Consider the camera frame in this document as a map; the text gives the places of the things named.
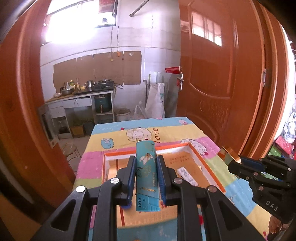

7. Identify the white cartoon-print box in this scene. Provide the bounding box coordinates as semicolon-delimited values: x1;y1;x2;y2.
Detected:
176;167;199;187

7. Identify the cardboard wall covering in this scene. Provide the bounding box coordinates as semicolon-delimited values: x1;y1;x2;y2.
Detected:
53;51;142;86

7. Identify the shallow orange-rimmed cardboard box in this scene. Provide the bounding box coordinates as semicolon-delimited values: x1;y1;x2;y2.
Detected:
102;143;226;231

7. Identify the cartoon printed blanket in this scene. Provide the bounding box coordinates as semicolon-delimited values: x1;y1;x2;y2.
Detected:
74;117;273;241

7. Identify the green printed carton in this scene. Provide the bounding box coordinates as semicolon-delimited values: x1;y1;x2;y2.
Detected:
268;145;296;160

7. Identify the wooden door frame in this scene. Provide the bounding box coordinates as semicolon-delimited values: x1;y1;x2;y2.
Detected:
0;0;296;209

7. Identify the kitchen counter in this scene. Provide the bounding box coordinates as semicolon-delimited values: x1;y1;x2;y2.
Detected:
45;89;116;124

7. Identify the teal cooking appliance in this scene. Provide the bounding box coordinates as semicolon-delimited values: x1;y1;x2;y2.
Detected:
94;94;112;113

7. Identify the blue-white printed bag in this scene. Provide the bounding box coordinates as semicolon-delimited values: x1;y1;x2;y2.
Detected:
281;97;296;144

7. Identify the wall-mounted pipe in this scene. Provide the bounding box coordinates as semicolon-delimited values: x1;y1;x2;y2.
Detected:
129;0;149;17

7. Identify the round metal stool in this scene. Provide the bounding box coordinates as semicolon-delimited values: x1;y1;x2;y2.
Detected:
61;142;81;173

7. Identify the white woven sack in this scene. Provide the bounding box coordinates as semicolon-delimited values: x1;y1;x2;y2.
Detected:
145;83;166;118

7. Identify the metal door handle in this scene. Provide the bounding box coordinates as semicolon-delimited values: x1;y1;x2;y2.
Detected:
177;72;185;91

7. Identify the teal flower-print lighter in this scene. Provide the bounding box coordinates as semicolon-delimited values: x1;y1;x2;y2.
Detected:
135;140;160;212

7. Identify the white bucket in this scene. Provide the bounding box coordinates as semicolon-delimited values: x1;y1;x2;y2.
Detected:
115;108;131;122

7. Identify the glossy wooden door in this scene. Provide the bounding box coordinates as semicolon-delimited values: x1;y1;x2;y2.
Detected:
178;0;266;160

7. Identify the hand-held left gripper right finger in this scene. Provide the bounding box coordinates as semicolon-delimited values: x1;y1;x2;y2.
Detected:
157;155;266;241

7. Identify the clear plastic bag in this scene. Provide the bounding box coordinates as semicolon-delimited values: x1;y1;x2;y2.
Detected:
133;104;147;120

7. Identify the small gold box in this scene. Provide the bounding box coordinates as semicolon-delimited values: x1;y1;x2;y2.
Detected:
218;146;242;166

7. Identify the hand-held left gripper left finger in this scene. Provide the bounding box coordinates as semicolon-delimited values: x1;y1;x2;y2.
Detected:
31;155;137;241

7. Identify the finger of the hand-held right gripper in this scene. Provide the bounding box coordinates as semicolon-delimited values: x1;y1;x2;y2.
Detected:
239;155;296;177
228;161;292;189

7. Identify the small cardboard box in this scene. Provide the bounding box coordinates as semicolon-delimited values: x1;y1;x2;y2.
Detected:
70;125;85;138

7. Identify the small white cabinet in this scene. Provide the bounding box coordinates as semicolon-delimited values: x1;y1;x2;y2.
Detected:
50;107;70;139

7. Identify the flat red box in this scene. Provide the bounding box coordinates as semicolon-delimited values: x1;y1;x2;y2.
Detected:
274;136;296;153

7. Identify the person's right hand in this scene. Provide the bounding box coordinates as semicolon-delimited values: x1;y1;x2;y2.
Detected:
268;214;289;241

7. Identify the kitchen window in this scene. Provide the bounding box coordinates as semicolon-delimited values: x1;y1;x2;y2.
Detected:
42;0;117;45

